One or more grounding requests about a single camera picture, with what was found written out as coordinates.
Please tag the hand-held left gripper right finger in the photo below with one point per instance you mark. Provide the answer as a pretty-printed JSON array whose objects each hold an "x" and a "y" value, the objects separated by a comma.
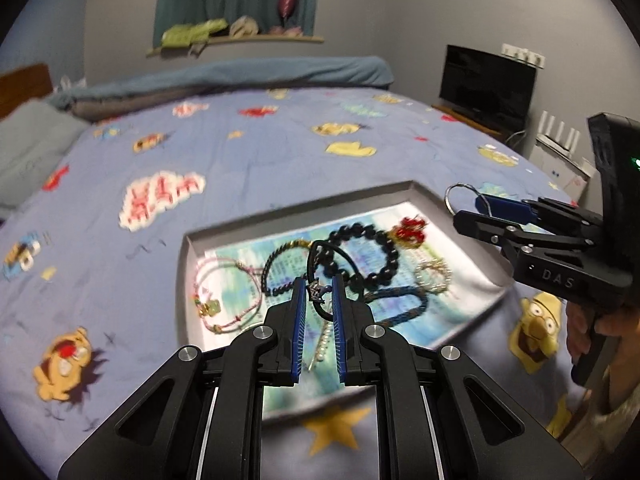
[{"x": 341, "y": 330}]

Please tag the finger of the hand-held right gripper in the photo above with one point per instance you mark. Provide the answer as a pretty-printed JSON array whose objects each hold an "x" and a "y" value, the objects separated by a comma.
[
  {"x": 500, "y": 207},
  {"x": 480, "y": 225}
]

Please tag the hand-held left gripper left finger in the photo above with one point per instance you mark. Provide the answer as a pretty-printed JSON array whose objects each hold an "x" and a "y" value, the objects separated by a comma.
[{"x": 298, "y": 330}]

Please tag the pearl bar hair clip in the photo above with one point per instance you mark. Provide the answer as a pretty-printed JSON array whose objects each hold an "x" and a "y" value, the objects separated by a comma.
[{"x": 322, "y": 345}]

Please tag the round pearl hair clip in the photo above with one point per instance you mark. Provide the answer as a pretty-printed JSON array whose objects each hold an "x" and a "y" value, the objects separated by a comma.
[{"x": 425, "y": 266}]

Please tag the grey cardboard box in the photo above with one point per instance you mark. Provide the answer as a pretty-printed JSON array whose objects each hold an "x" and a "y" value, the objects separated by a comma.
[{"x": 300, "y": 207}]

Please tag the person's right forearm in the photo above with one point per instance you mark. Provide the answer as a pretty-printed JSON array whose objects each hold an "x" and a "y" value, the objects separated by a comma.
[{"x": 615, "y": 410}]

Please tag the red bead jewelry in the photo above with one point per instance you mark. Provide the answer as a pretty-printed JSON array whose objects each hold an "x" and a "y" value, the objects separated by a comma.
[{"x": 407, "y": 230}]

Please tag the person's right hand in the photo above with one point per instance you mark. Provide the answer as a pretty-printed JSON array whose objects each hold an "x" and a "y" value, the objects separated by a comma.
[{"x": 579, "y": 332}]

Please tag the blue green paper liner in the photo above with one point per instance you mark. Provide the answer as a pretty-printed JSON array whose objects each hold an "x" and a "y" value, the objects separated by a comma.
[{"x": 285, "y": 270}]

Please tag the white cabinet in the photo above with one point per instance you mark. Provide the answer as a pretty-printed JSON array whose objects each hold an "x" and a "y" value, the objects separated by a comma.
[{"x": 560, "y": 170}]

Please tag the white router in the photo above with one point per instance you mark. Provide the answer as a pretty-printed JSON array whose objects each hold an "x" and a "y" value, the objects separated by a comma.
[{"x": 555, "y": 142}]

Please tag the wooden television cabinet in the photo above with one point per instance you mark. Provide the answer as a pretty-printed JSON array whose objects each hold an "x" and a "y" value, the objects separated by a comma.
[{"x": 480, "y": 122}]

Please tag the black television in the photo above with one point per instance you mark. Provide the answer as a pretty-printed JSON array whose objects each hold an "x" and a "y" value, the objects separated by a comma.
[{"x": 485, "y": 85}]

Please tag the blue cartoon printed bedsheet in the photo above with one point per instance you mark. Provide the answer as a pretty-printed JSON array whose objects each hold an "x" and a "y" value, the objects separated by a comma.
[{"x": 250, "y": 160}]

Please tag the blue grey duvet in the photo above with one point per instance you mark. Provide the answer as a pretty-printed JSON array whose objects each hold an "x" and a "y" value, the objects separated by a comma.
[{"x": 225, "y": 77}]

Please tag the pink ornament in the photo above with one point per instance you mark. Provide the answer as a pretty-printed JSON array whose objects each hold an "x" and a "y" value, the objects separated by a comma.
[{"x": 287, "y": 31}]

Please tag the pink glass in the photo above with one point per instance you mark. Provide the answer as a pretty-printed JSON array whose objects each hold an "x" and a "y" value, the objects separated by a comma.
[{"x": 287, "y": 2}]

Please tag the beige cloth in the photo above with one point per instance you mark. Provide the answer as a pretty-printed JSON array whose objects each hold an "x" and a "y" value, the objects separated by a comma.
[{"x": 244, "y": 27}]

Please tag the green cloth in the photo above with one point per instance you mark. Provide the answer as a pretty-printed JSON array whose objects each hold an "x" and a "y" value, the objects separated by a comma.
[{"x": 195, "y": 32}]

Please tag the grey pillow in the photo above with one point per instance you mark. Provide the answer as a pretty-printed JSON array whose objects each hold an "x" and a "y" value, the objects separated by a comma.
[{"x": 35, "y": 145}]

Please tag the wooden headboard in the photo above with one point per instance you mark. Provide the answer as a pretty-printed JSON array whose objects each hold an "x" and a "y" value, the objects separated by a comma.
[{"x": 25, "y": 85}]

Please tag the white wall power strip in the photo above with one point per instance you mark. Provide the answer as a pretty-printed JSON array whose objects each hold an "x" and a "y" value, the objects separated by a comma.
[{"x": 522, "y": 54}]

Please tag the wooden wall shelf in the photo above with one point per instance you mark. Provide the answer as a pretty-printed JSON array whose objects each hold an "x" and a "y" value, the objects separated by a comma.
[{"x": 250, "y": 42}]

